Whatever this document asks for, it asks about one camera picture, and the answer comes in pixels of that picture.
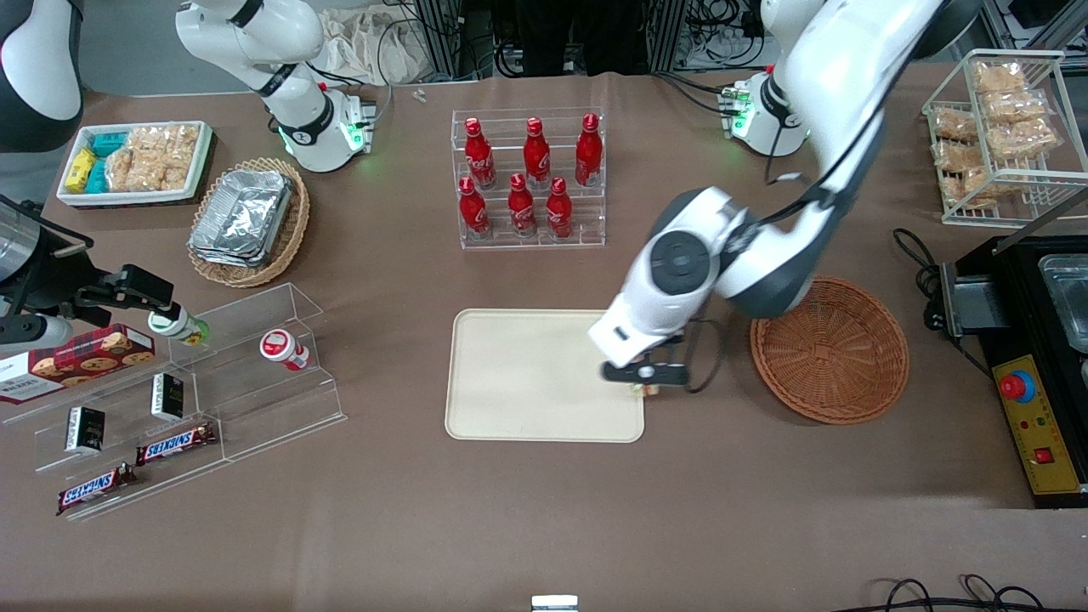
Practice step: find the round brown wicker basket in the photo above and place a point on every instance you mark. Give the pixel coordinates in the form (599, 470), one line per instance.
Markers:
(837, 357)

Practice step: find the aluminium foil tray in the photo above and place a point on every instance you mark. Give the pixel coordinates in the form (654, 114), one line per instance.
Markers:
(242, 212)

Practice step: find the small black box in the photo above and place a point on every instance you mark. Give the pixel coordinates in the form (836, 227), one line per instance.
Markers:
(167, 397)
(85, 429)

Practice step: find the clear acrylic bottle rack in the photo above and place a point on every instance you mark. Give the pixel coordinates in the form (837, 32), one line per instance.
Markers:
(586, 221)

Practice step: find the clear bag of fried snacks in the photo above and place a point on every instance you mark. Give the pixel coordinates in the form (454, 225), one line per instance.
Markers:
(954, 125)
(1013, 106)
(1020, 138)
(999, 76)
(973, 187)
(956, 155)

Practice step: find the Snickers chocolate bar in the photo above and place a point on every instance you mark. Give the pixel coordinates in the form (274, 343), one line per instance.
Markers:
(93, 490)
(174, 444)

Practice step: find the aluminium frame post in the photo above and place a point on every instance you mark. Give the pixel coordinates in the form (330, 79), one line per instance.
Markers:
(442, 34)
(667, 34)

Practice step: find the black machine housing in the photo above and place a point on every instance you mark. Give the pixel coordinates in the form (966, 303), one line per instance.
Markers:
(1020, 280)

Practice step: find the cream plastic tray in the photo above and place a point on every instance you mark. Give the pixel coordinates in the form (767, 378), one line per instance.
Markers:
(527, 374)

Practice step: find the red emergency stop button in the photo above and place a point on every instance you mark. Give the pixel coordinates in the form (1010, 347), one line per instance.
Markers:
(1013, 387)

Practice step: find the yellow snack packet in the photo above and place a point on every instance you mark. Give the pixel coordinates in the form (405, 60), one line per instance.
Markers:
(81, 170)

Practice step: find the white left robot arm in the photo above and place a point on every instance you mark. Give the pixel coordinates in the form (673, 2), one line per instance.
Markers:
(841, 76)

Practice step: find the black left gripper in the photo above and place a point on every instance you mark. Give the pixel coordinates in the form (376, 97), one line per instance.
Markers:
(672, 341)

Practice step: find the oval light wicker basket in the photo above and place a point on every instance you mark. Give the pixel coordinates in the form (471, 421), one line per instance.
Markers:
(293, 229)

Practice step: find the clear acrylic stepped shelf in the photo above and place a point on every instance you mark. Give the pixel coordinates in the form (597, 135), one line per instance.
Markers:
(127, 493)
(272, 408)

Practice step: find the yellow control panel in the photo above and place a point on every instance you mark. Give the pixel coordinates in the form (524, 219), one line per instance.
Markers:
(1050, 425)

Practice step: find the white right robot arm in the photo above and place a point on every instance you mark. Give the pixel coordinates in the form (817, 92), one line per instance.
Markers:
(280, 51)

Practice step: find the grey metal box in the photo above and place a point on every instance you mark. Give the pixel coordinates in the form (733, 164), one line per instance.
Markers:
(973, 306)

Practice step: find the green white small bottle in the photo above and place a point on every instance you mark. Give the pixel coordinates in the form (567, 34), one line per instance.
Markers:
(174, 325)

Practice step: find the red cola bottle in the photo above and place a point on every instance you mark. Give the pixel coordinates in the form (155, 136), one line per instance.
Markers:
(480, 157)
(588, 153)
(558, 212)
(473, 212)
(536, 157)
(522, 211)

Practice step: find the steel tray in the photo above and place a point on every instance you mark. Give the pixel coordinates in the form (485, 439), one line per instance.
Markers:
(1067, 293)

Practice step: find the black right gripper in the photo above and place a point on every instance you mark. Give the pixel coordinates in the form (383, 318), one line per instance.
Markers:
(53, 280)

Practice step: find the red rocker switch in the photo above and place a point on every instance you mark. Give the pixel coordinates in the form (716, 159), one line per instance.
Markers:
(1044, 456)

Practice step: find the clear rice cracker bag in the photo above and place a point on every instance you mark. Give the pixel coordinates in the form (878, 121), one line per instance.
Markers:
(136, 172)
(166, 143)

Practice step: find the red capped white bottle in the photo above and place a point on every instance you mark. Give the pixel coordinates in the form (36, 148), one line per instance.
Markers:
(285, 348)

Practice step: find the red tartan cookie box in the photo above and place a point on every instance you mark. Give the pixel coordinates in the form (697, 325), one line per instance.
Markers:
(81, 361)

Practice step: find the beige cloth bag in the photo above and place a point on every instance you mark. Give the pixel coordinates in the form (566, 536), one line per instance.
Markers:
(365, 47)

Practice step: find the white rectangular snack tray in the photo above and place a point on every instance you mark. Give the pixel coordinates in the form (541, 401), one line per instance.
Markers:
(200, 170)

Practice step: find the teal snack packet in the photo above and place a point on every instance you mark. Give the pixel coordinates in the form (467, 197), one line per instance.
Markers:
(97, 177)
(109, 144)

